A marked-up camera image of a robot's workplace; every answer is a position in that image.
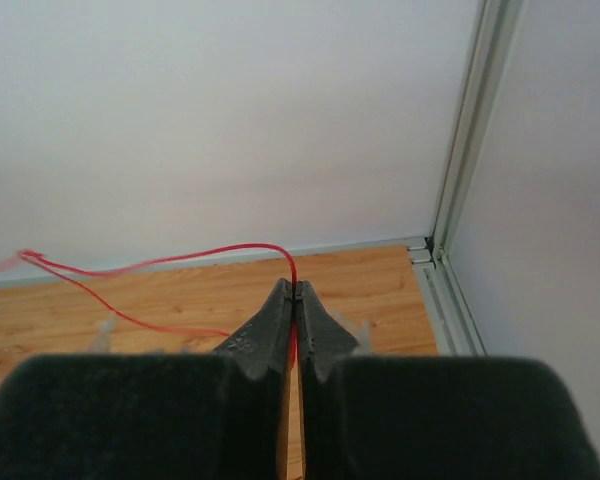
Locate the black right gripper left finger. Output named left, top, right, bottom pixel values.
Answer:
left=0, top=279, right=293, bottom=479

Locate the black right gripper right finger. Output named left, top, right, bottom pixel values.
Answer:
left=295, top=281, right=600, bottom=479

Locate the aluminium frame post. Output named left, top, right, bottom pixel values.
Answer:
left=407, top=1, right=524, bottom=356

